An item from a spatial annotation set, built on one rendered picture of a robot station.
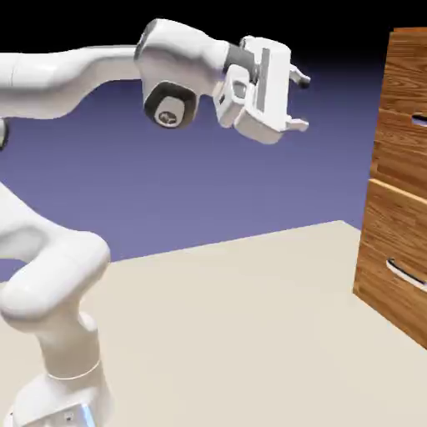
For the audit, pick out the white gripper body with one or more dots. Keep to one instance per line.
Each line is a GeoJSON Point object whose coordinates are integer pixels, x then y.
{"type": "Point", "coordinates": [272, 90]}

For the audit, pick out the wooden cabinet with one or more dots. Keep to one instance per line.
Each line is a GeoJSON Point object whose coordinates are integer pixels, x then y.
{"type": "Point", "coordinates": [397, 166]}

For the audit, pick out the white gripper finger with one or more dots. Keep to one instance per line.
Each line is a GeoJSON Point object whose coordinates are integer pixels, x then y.
{"type": "Point", "coordinates": [297, 124]}
{"type": "Point", "coordinates": [300, 77]}

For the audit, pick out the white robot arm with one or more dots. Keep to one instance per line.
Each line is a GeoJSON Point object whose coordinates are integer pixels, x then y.
{"type": "Point", "coordinates": [166, 63]}

